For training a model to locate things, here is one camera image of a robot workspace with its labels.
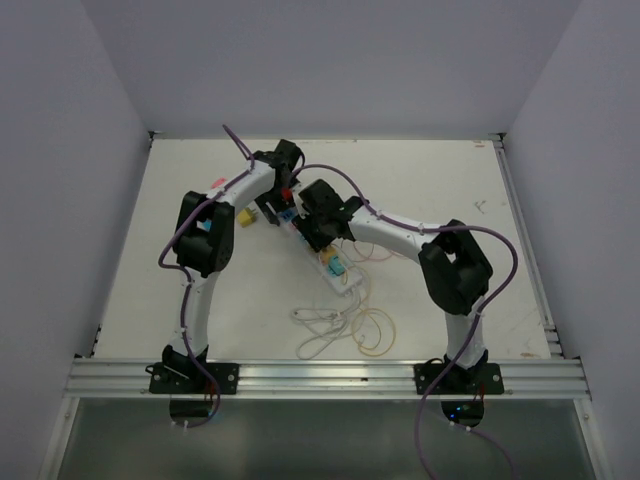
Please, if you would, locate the yellow cube plug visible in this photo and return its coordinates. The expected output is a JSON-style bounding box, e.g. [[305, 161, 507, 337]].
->
[[319, 248, 336, 265], [236, 207, 258, 228]]

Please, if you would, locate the aluminium front rail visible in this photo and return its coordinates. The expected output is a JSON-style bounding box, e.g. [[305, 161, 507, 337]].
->
[[63, 359, 590, 400]]

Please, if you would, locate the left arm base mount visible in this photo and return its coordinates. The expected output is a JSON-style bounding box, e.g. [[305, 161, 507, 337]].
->
[[145, 362, 240, 395]]

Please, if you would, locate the yellow charging cable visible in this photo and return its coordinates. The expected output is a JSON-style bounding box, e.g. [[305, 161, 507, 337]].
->
[[319, 244, 400, 357]]

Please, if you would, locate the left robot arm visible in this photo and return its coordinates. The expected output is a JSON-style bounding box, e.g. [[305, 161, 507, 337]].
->
[[158, 139, 304, 393]]

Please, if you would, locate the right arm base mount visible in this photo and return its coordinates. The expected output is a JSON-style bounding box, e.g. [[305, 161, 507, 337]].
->
[[413, 355, 505, 395]]

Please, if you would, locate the white power strip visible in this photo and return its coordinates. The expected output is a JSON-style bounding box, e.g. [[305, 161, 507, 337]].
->
[[277, 209, 364, 296]]

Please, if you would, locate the blue plug adapter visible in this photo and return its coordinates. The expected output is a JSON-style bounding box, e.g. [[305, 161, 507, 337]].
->
[[196, 220, 211, 234]]

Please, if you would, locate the pink charging cable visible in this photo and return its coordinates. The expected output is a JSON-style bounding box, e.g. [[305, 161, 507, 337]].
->
[[341, 238, 406, 264]]

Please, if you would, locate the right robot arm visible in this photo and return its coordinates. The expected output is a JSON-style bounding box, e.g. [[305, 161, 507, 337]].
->
[[293, 180, 493, 393]]

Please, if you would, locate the teal cube plug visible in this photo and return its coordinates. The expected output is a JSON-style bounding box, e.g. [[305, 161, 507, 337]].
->
[[326, 255, 347, 277]]

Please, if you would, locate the pink plug adapter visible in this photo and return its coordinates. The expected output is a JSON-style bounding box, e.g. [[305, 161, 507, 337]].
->
[[211, 177, 227, 189]]

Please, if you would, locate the white power strip cord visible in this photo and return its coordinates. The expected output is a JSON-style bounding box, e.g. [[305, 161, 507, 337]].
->
[[291, 269, 361, 361]]

